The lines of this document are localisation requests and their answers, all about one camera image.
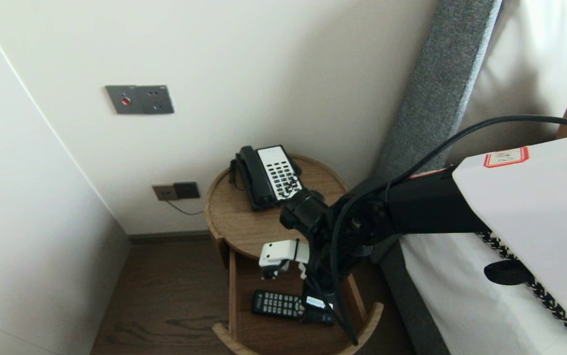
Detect black TV remote control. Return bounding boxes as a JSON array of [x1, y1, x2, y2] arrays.
[[252, 290, 336, 326]]

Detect curved-front wooden table drawer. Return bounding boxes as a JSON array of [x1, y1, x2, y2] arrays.
[[213, 247, 385, 355]]

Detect round wooden side table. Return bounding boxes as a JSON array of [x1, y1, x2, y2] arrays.
[[204, 154, 350, 269]]

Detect grey fabric bed base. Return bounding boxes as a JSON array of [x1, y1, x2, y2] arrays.
[[379, 244, 449, 355]]

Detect black and white telephone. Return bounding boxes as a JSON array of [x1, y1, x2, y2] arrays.
[[229, 144, 307, 213]]

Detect black telephone handset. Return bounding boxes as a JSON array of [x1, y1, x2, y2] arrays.
[[236, 146, 277, 208]]

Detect thin black telephone line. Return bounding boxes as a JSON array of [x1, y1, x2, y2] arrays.
[[165, 196, 206, 216]]

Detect dark wooden baseboard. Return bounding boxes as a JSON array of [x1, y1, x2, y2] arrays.
[[128, 231, 212, 246]]

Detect black white houndstooth pillow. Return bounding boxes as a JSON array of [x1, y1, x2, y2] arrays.
[[478, 231, 567, 346]]

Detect beige padded headboard panel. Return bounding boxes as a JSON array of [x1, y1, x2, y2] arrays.
[[449, 0, 567, 166]]

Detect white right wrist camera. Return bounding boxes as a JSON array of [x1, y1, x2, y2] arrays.
[[259, 240, 310, 280]]

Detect black coiled handset cord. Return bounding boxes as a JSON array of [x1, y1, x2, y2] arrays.
[[228, 157, 247, 192]]

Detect brass wall jack plate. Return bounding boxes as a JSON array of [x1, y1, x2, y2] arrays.
[[152, 183, 179, 201]]

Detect grey fabric headboard frame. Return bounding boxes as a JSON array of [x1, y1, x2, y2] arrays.
[[370, 0, 503, 264]]

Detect grey wall power socket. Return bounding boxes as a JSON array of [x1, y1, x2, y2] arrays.
[[137, 85, 175, 114]]

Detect grey wall switch red button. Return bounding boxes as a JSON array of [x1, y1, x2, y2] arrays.
[[105, 85, 139, 115]]

